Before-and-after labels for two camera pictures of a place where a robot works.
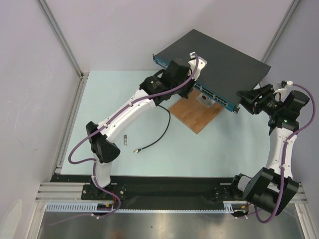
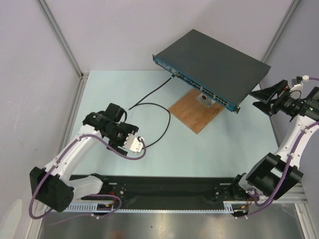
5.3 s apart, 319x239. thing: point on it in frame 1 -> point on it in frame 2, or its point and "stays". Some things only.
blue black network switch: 227,72 stays
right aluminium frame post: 295,4 stays
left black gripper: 185,93 -> 127,129
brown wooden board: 193,112 stays
